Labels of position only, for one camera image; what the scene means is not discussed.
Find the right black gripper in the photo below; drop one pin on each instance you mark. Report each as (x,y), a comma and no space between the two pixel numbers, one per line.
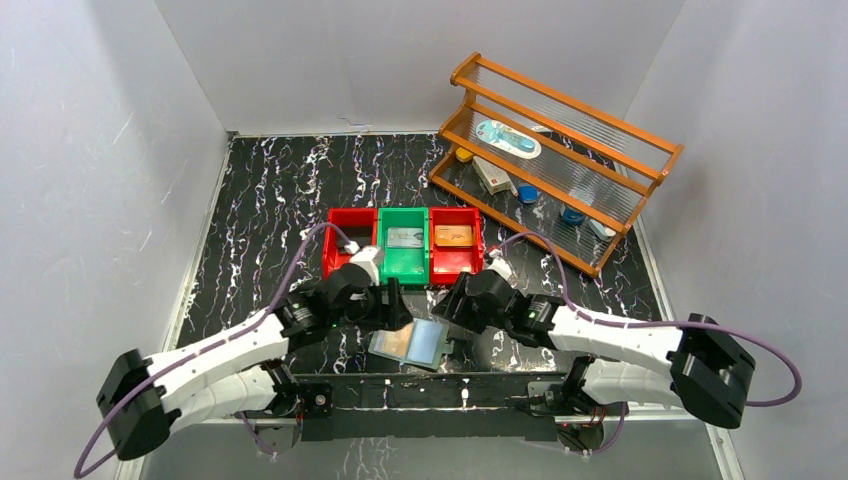
(454,302)

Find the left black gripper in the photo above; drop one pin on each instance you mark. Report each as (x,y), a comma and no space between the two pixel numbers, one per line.
(387,303)

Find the green card holder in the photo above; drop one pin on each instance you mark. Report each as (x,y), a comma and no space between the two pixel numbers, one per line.
(429,345)

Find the red bin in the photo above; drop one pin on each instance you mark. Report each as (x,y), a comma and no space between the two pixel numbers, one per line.
(446,264)
(357,224)

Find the green bin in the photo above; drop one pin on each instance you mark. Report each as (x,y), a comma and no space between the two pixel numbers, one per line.
(408,266)

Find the orange credit card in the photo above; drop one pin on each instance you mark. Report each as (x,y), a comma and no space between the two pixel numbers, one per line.
(397,343)

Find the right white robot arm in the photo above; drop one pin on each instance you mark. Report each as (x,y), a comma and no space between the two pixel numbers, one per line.
(696,367)

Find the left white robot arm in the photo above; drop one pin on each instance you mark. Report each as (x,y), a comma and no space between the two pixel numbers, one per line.
(144,400)

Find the orange card in bin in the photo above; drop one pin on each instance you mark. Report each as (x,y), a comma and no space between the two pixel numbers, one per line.
(454,236)

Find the grey card in bin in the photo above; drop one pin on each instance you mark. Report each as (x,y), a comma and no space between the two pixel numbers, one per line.
(405,237)

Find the black card in bin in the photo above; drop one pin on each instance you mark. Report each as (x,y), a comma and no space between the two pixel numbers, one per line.
(360,235)

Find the white small box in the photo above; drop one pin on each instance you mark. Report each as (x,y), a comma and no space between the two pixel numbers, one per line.
(495,179)

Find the blue round item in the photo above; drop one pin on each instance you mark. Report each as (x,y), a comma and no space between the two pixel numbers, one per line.
(527,194)

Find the yellow round item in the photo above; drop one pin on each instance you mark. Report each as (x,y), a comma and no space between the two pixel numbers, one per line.
(463,155)

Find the dark blue round container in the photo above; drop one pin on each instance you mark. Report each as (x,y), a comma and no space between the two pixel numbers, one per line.
(571,216)

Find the light blue small item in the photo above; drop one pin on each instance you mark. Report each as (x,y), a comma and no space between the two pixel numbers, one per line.
(601,231)

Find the orange wooden shelf rack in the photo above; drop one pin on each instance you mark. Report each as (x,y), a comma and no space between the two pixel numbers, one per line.
(591,160)

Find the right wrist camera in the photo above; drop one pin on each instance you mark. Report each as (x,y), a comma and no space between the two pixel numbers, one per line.
(495,261)

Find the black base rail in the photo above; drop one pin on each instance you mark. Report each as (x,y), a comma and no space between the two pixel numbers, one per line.
(430,404)

